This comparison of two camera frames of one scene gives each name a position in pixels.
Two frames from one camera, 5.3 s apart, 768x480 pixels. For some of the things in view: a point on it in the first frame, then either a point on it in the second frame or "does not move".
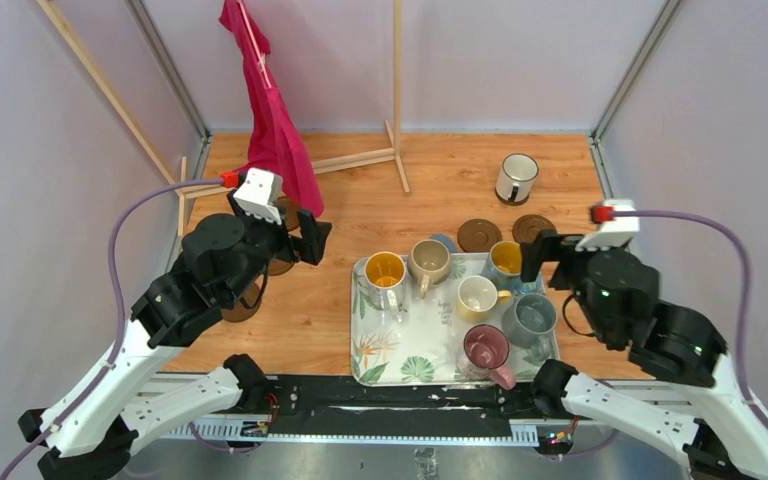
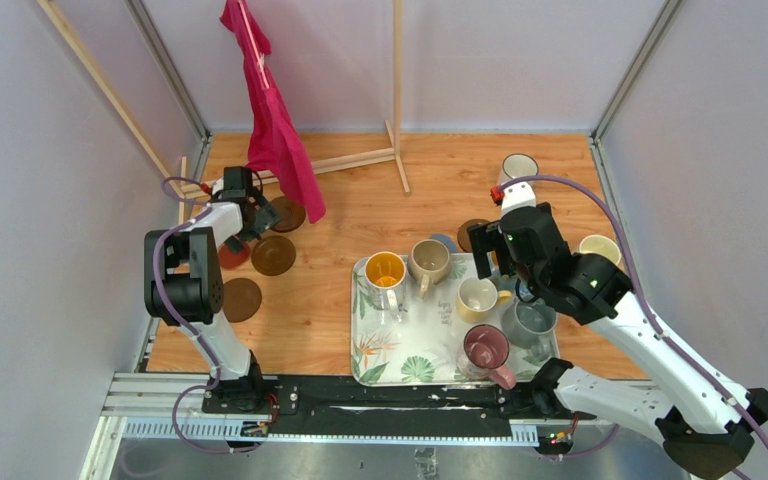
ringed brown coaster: [290, 211] does not move
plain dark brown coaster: [245, 307] does not move
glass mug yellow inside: [385, 288] does not move
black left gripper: [310, 247] -> [265, 217]
